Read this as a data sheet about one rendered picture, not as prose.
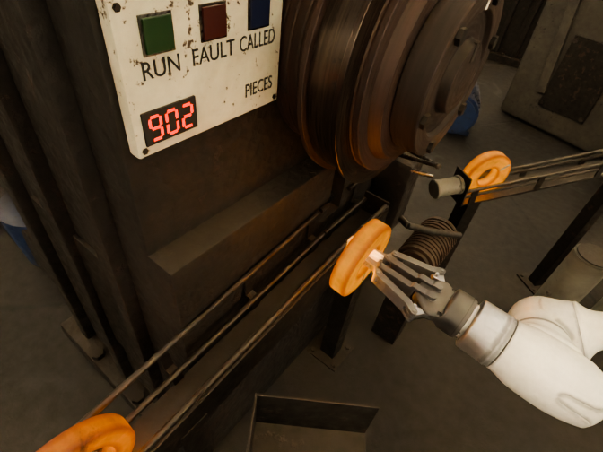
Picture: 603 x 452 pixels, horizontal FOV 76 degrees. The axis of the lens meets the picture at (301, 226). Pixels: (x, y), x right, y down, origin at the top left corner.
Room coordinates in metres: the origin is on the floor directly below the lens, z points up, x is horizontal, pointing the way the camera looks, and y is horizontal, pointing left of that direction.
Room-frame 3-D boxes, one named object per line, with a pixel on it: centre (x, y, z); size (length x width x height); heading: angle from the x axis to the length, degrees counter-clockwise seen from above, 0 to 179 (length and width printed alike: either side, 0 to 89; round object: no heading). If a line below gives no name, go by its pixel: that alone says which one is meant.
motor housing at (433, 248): (0.93, -0.42, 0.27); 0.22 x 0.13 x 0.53; 147
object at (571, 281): (0.95, -0.96, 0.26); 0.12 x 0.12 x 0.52
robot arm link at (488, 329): (0.37, -0.31, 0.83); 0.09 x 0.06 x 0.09; 147
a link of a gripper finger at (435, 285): (0.46, -0.20, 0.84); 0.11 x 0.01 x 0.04; 56
